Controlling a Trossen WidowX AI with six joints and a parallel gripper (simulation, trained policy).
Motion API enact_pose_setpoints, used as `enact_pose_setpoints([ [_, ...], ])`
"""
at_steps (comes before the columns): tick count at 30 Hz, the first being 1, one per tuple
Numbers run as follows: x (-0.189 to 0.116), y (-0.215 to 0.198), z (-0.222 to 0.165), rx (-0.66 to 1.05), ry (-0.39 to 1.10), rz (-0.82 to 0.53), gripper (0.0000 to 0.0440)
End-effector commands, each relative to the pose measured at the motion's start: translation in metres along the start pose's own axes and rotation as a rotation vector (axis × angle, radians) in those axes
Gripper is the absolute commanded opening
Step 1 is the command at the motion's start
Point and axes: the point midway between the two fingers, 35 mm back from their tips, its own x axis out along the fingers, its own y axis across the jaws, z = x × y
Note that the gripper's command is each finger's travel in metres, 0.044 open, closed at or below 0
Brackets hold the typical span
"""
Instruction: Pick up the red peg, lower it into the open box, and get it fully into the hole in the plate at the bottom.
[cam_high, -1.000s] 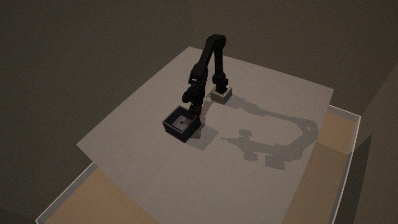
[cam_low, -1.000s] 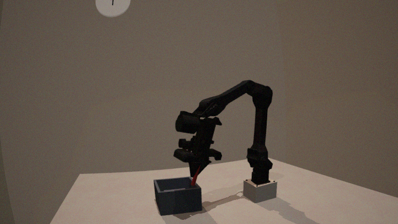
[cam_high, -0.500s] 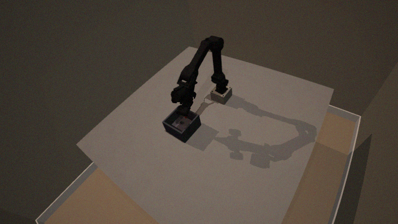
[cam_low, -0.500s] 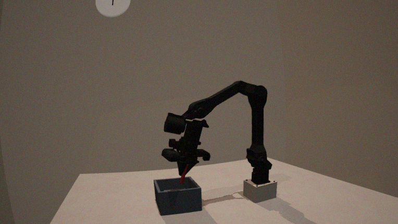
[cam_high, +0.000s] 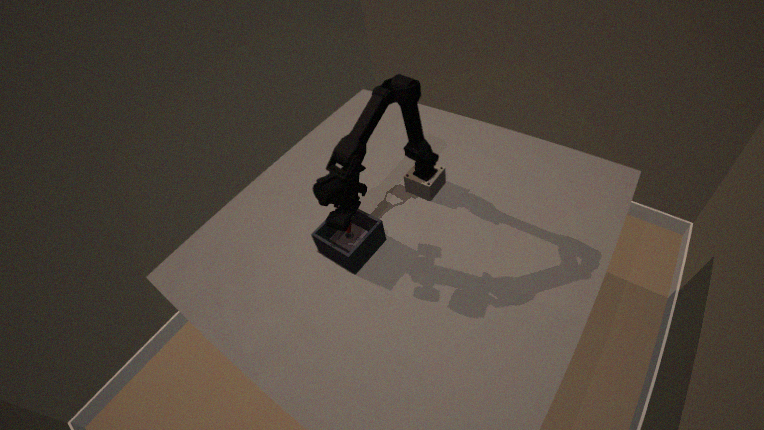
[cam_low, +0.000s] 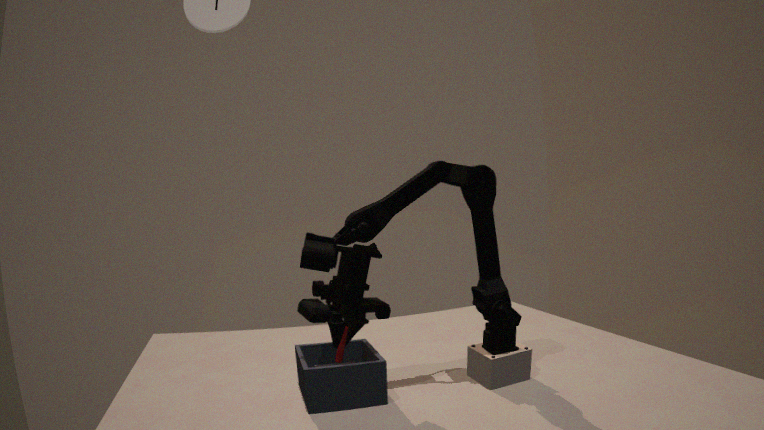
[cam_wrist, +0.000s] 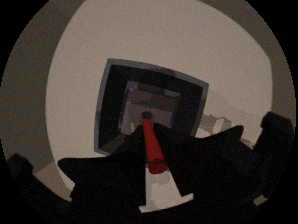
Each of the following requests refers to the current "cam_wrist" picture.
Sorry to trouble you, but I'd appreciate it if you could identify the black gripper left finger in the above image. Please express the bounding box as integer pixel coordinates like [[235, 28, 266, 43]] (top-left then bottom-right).
[[57, 125, 146, 206]]

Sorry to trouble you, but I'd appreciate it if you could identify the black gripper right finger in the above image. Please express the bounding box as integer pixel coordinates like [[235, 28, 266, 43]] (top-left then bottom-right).
[[154, 123, 245, 197]]

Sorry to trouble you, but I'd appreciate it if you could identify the dark red peg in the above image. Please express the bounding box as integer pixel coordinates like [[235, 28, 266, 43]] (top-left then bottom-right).
[[142, 119, 168, 175]]

